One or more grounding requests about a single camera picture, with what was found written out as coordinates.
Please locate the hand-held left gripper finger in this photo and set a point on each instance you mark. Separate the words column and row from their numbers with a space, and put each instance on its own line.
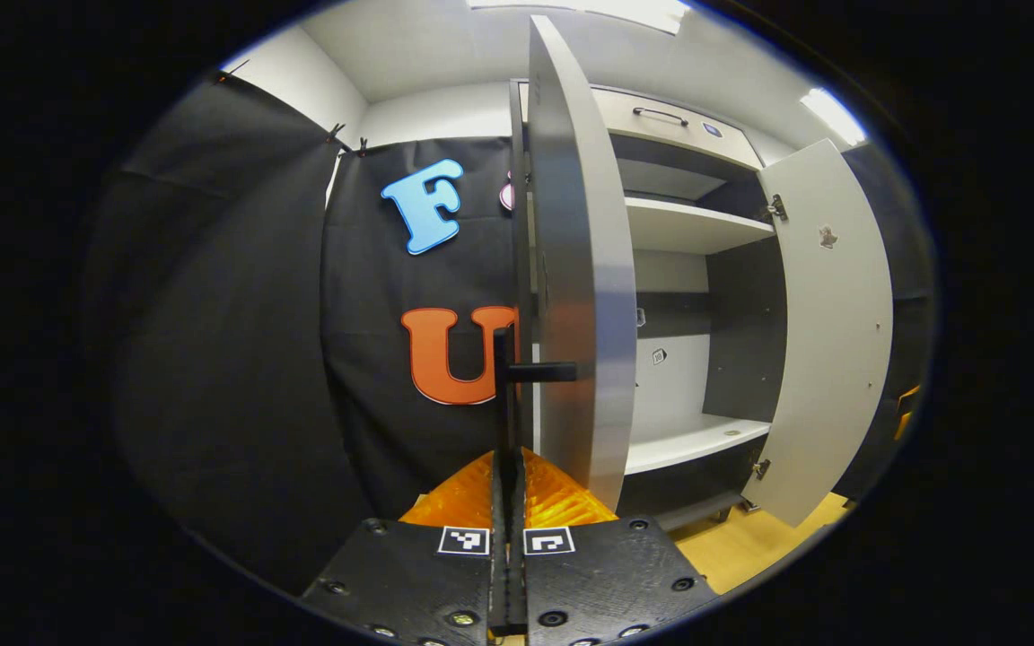
column 519, row 574
column 499, row 574

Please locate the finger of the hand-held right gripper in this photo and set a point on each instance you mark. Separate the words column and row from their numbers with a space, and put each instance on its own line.
column 905, row 417

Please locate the grey cabinet door box stickers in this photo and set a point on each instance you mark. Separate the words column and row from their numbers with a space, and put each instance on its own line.
column 831, row 359

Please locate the grey double-door shoe cabinet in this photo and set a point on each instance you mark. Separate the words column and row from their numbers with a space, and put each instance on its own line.
column 741, row 332

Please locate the grey cabinet door checkered sticker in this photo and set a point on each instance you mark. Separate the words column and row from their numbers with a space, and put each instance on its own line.
column 584, row 269

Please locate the metal door hinge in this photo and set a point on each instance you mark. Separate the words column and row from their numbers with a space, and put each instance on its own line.
column 761, row 468
column 777, row 208

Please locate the grey cabinet drawer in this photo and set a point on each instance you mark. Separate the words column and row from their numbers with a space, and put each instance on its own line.
column 652, row 135

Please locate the long ceiling light strip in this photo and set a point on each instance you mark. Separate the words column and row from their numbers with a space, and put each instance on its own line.
column 833, row 115

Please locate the black backdrop cloth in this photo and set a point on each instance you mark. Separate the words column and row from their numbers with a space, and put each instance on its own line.
column 212, row 359

